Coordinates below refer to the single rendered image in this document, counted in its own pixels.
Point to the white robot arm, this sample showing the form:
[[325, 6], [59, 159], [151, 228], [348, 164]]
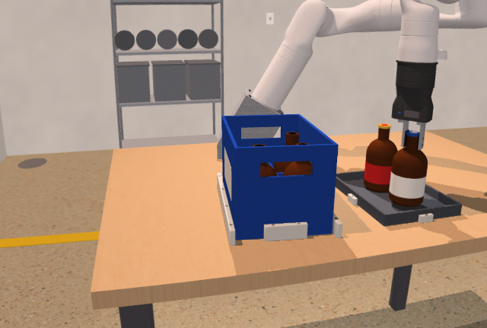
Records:
[[313, 16]]

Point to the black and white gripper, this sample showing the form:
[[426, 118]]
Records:
[[415, 78]]

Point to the blue plastic crate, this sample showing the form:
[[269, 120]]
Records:
[[257, 201]]

